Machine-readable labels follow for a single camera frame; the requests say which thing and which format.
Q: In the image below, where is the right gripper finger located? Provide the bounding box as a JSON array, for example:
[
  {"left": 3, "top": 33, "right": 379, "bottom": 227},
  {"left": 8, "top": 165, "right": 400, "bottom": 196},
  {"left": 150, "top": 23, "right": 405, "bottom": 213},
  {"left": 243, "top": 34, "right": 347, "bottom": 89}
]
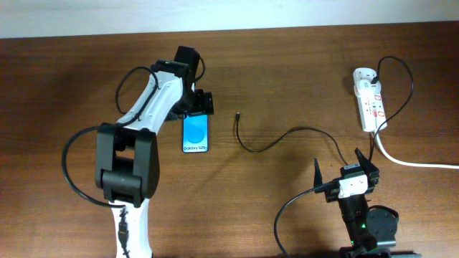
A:
[
  {"left": 313, "top": 158, "right": 323, "bottom": 194},
  {"left": 354, "top": 148, "right": 377, "bottom": 172}
]

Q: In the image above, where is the blue screen Galaxy smartphone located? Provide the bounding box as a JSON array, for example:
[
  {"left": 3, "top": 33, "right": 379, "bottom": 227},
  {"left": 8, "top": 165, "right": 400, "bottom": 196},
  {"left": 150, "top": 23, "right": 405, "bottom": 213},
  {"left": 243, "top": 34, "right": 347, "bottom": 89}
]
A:
[{"left": 182, "top": 115, "right": 209, "bottom": 153}]

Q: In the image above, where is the black USB charging cable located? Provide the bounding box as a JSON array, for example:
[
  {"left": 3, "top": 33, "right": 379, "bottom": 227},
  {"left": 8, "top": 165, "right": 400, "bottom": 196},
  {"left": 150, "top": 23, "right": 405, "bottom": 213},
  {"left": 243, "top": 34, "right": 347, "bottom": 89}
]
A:
[{"left": 235, "top": 55, "right": 415, "bottom": 166}]

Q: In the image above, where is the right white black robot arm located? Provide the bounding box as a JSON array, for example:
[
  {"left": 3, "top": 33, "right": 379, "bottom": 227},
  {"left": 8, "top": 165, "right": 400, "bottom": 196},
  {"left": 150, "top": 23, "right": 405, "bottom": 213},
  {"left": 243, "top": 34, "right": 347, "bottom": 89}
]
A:
[{"left": 313, "top": 149, "right": 399, "bottom": 257}]

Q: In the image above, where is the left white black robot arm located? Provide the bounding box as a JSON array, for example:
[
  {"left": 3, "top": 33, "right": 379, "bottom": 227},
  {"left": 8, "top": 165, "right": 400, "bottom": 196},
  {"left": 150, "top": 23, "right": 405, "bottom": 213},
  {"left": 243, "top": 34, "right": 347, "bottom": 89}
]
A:
[{"left": 95, "top": 57, "right": 213, "bottom": 257}]

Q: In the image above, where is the white USB charger plug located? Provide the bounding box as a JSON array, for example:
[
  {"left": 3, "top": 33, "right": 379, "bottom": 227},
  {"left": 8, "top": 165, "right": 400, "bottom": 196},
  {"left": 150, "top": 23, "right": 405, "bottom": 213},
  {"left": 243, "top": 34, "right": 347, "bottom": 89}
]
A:
[{"left": 353, "top": 67, "right": 381, "bottom": 97}]

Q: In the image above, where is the white power strip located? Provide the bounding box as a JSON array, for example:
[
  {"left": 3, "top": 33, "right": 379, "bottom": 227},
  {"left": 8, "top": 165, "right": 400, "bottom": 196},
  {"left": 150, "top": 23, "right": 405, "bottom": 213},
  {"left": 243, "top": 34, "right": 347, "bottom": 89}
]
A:
[{"left": 354, "top": 86, "right": 387, "bottom": 133}]

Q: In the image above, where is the white power strip cord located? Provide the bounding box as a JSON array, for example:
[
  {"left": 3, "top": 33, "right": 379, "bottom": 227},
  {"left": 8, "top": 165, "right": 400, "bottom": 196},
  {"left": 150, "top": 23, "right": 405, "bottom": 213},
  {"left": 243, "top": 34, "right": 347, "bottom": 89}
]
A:
[{"left": 372, "top": 131, "right": 459, "bottom": 170}]

